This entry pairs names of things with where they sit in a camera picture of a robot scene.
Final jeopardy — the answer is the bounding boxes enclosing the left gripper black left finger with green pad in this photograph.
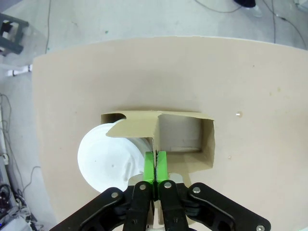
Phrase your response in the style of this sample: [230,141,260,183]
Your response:
[49,151,157,231]

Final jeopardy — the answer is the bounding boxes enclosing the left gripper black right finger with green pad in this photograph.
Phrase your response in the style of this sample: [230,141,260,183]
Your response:
[155,150,271,231]

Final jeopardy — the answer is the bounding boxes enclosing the cardboard box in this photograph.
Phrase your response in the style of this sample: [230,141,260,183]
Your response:
[100,110,216,229]

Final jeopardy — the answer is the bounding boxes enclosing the white cup with lid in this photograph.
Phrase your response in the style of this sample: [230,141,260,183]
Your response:
[77,119,153,193]

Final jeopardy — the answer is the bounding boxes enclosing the power strip clutter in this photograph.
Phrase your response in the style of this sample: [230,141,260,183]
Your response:
[0,182,44,231]

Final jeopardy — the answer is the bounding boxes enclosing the white plastic pipe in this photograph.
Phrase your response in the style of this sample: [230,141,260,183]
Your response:
[5,64,33,77]

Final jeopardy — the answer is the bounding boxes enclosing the white shoe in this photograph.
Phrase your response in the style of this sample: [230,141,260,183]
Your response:
[252,4,263,18]

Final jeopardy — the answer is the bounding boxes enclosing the dark trouser leg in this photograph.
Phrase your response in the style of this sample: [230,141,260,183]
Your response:
[233,0,257,8]

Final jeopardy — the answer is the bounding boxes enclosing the grey cable bundle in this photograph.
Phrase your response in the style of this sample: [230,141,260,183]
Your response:
[0,93,43,193]

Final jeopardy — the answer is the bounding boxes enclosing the thin black cable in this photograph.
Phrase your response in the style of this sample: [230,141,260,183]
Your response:
[276,13,308,45]
[45,0,52,53]
[270,0,277,43]

